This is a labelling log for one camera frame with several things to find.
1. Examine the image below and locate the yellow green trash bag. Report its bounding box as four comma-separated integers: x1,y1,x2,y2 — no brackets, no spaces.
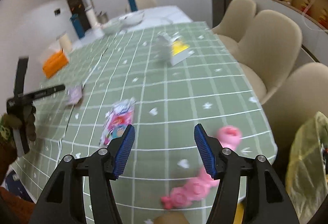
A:
285,111,327,223

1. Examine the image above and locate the teal thermos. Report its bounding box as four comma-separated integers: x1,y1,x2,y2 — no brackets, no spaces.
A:
128,0,138,12
70,14,85,39

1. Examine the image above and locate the teal thermos near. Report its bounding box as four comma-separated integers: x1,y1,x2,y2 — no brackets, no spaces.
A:
70,14,85,39

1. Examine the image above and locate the beige chair near bin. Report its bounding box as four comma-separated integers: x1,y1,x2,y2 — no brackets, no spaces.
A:
263,63,327,150

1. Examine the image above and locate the white thermos bottle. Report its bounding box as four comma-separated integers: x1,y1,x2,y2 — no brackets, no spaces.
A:
84,6,98,28

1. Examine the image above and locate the colourful cartoon drink carton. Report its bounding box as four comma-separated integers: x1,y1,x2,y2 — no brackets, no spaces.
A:
99,97,136,146

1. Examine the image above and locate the white yellow gift box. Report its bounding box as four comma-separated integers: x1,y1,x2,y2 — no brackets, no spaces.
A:
155,32,194,66

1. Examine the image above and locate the light green bowl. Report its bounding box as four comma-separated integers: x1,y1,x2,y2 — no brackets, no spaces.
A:
101,20,122,35

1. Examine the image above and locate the orange tissue box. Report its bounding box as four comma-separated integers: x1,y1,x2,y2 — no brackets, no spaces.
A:
38,40,69,78

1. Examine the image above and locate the beige middle chair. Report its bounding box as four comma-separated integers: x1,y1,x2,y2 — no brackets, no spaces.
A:
234,10,302,105

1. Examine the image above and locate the white bowl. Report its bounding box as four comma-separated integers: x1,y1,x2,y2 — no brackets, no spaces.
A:
119,10,145,26

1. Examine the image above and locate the teal thermos far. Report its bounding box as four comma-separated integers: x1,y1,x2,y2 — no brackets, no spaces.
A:
128,0,138,12

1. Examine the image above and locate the beige far chair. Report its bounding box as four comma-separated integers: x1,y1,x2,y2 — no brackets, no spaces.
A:
212,0,256,54

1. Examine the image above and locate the green checked tablecloth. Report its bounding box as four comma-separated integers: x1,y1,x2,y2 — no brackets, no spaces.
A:
13,22,277,223

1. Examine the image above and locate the small purple wrapper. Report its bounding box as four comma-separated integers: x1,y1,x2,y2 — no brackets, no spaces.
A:
66,84,83,106

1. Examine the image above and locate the left gloved hand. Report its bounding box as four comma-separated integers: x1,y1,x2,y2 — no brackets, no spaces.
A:
1,105,36,160

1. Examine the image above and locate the cream cup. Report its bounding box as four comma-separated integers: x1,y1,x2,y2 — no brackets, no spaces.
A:
57,33,73,54

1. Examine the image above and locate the pink caterpillar toy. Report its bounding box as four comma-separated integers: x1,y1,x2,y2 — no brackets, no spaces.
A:
161,125,242,210

